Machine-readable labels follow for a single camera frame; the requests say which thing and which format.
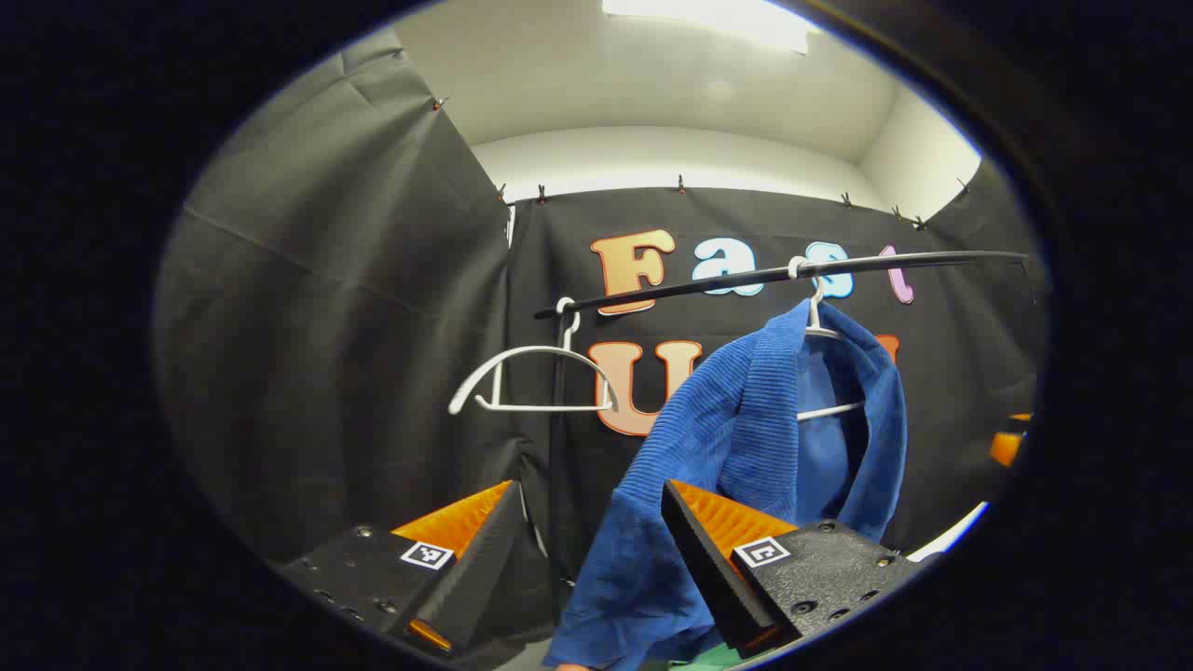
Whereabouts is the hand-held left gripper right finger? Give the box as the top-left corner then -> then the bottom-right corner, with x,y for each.
660,479 -> 926,659

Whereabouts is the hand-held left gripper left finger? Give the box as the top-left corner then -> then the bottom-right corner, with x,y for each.
278,479 -> 528,655

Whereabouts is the green laundry hamper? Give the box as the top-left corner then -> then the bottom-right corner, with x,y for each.
666,641 -> 748,671

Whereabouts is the blue ribbed garment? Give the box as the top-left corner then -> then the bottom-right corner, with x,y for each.
543,298 -> 910,671

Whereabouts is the white clothes hanger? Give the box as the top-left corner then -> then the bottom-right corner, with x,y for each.
788,255 -> 868,422
448,296 -> 618,417

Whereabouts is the black backdrop cloth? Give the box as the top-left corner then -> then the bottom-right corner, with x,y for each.
154,26 -> 1054,653

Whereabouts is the row of backdrop clips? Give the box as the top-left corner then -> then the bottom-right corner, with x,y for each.
431,93 -> 972,230

